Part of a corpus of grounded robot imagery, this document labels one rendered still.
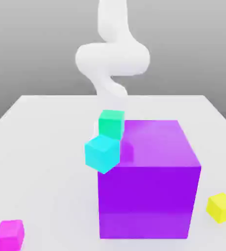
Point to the small magenta cube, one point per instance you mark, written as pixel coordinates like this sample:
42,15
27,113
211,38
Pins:
9,235

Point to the small yellow cube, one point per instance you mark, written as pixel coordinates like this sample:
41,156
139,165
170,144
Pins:
221,207

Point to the small green cube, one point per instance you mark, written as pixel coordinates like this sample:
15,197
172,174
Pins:
109,124

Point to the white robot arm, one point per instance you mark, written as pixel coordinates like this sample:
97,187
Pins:
112,56

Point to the small cyan cube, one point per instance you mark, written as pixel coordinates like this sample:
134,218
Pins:
102,154

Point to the large purple box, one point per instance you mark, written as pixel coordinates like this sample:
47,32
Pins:
150,186

